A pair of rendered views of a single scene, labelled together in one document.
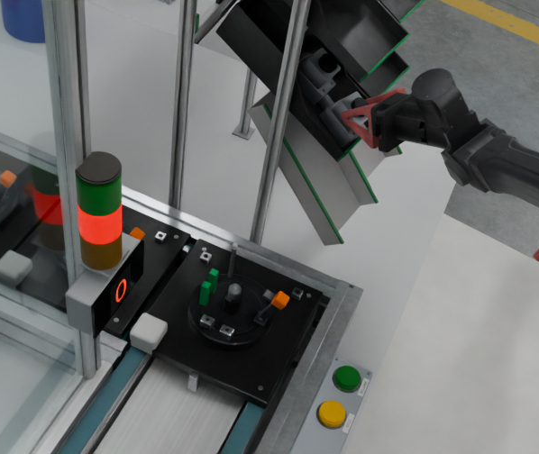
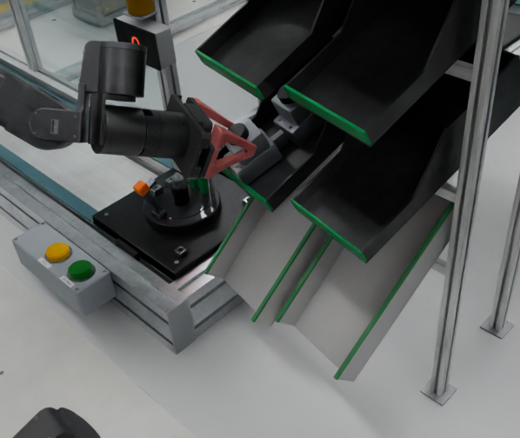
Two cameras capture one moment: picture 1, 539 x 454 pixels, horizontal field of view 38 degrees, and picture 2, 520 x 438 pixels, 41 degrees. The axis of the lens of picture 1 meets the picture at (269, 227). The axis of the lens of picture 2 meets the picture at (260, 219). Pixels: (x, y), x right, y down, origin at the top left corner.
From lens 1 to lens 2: 1.60 m
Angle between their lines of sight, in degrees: 79
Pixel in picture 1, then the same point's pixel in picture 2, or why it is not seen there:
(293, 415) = (75, 232)
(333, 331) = (132, 275)
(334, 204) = (261, 278)
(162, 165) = not seen: hidden behind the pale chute
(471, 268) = not seen: outside the picture
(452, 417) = (25, 407)
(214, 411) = not seen: hidden behind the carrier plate
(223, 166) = (430, 295)
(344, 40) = (251, 39)
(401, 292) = (191, 418)
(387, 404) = (73, 355)
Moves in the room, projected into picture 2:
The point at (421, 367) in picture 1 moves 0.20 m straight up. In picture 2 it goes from (91, 401) to (58, 312)
